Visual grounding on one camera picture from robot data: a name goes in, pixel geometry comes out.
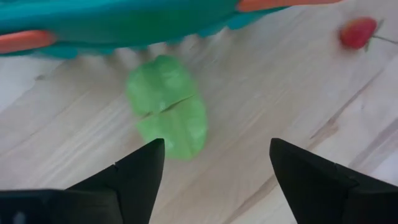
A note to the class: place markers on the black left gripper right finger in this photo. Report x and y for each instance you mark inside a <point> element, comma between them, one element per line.
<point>323,193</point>

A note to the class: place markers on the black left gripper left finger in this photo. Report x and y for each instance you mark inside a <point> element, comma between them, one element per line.
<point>136,183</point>

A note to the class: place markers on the green toy star fruit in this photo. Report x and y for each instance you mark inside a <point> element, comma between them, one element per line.
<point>169,109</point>

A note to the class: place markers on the red toy strawberry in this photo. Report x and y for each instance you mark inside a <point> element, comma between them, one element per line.
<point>357,32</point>

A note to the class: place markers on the teal basket with orange rim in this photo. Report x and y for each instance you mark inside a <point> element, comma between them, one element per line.
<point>124,25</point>

